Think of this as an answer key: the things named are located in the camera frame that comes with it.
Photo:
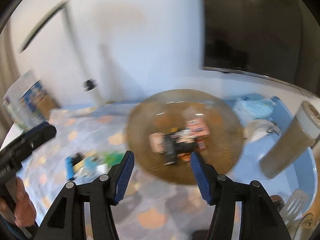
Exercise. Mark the row of upright books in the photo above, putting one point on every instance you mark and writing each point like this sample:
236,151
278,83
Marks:
21,99

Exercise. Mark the black rectangular box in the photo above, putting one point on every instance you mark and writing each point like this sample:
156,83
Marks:
170,156

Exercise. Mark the person's left hand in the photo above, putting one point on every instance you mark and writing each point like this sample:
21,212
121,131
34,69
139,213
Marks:
25,213

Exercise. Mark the teal plastic tree toy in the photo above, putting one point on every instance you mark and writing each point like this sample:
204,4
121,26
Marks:
91,162

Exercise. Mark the white square box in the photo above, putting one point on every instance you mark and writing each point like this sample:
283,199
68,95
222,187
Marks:
101,169

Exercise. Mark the pink oval key case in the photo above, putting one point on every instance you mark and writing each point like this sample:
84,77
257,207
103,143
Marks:
156,141

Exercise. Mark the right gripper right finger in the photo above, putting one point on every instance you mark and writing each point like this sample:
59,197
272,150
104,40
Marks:
259,217

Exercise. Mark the black-haired white doll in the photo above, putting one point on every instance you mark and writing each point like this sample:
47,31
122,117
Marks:
185,135

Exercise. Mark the light blue plastic bag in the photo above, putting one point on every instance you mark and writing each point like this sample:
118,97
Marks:
248,110

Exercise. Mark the red-clothed black-haired doll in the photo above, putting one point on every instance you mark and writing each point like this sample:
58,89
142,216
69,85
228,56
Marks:
185,149

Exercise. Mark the tan cylindrical container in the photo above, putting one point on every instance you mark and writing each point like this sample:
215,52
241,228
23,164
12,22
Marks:
301,133

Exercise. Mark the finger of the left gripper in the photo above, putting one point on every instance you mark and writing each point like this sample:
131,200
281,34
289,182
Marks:
24,145

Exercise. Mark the wall-mounted black television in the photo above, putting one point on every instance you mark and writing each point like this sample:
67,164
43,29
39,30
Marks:
273,39

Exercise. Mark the brown cardboard pen holder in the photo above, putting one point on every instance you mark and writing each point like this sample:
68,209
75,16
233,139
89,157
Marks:
45,105

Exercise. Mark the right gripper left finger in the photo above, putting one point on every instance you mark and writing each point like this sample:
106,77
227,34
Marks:
65,218

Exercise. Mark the light green plastic toy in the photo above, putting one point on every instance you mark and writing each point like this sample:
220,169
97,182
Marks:
113,158

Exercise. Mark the white lamp pole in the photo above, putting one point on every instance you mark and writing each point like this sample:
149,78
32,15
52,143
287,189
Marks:
90,84

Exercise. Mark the pink card pack in bowl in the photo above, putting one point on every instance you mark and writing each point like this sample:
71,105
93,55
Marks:
198,128

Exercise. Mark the blue rectangular box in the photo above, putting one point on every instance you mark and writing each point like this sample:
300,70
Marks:
69,168

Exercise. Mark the black small toy figure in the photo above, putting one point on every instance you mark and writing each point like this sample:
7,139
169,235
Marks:
76,158

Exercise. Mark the patterned fan-print table mat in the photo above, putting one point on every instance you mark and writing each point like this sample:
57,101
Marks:
151,208

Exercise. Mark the amber ribbed glass bowl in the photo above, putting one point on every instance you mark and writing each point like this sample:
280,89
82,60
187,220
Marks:
164,129

